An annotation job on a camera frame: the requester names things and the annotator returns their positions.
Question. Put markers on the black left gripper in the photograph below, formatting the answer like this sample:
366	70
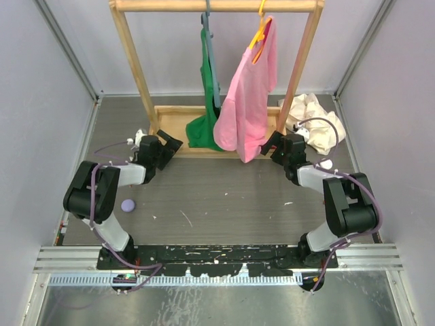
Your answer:
168	149

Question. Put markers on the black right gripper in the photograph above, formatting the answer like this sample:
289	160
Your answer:
277	139

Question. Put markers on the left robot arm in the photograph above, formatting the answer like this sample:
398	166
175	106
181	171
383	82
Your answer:
92	192

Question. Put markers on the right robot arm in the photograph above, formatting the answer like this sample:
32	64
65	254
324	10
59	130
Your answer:
348	200

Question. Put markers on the wooden clothes rack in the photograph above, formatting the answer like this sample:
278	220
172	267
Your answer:
173	118

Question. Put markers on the green shirt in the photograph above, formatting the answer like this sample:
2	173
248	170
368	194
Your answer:
200	130

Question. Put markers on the pink t-shirt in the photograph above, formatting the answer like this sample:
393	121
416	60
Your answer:
243	120

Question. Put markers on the cream crumpled cloth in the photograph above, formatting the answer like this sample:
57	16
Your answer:
321	135

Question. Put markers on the yellow clothes hanger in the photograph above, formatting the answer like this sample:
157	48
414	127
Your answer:
260	36

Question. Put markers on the grey clothes hanger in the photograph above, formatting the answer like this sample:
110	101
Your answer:
208	36

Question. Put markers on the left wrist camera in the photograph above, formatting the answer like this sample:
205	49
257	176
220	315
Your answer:
135	141

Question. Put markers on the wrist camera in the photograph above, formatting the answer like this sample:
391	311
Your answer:
302	131
135	141

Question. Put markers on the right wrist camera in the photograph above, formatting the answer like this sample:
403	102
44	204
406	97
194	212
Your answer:
302	131

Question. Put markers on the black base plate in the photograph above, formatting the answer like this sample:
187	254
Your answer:
227	260

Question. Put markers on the slotted cable duct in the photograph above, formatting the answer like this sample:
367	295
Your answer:
128	280

